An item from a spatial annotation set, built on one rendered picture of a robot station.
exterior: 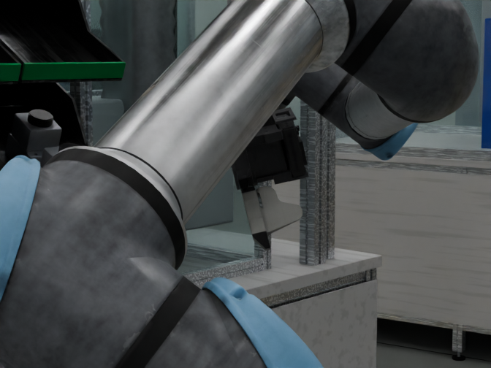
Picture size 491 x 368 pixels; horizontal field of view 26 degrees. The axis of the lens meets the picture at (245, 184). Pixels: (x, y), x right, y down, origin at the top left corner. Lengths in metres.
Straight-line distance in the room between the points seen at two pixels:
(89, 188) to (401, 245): 4.24
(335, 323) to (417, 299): 2.30
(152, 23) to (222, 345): 1.60
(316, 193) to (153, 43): 0.61
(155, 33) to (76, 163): 1.53
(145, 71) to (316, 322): 0.76
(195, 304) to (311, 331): 1.89
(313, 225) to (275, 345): 1.93
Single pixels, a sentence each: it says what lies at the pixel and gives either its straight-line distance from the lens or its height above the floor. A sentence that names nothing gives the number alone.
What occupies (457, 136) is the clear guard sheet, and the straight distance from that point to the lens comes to 4.74.
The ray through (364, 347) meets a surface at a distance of 2.74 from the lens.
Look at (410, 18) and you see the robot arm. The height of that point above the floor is 1.41.
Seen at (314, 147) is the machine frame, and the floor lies 1.15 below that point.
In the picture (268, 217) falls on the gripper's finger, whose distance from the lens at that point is 1.15.
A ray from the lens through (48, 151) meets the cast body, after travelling 1.25.
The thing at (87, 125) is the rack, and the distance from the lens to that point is 1.40.
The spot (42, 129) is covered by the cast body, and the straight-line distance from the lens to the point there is 1.30.
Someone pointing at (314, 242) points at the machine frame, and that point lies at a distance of 2.58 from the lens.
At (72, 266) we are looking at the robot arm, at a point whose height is 1.26.
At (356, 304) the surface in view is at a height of 0.75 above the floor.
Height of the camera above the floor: 1.39
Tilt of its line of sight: 7 degrees down
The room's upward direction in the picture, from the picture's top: straight up
